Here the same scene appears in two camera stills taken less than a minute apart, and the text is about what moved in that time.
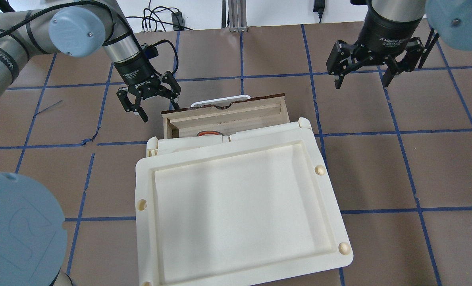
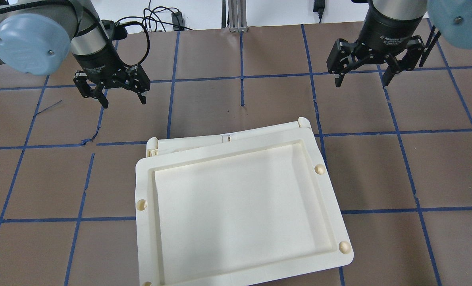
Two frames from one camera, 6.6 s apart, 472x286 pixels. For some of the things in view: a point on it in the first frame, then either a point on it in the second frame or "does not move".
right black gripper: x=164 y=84 → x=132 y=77
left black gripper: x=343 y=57 does not move
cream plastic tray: x=237 y=213 does not move
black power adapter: x=178 y=21 does not move
